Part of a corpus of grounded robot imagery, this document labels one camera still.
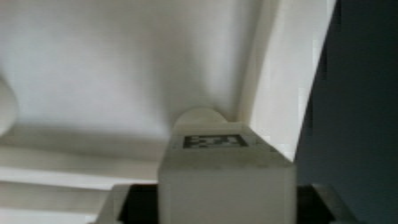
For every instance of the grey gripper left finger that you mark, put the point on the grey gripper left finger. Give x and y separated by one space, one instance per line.
130 207

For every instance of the white leg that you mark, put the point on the white leg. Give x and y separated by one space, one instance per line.
226 177

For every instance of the white square tabletop part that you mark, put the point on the white square tabletop part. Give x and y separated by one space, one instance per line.
112 63

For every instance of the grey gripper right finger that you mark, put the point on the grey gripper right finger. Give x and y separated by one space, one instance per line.
320 206

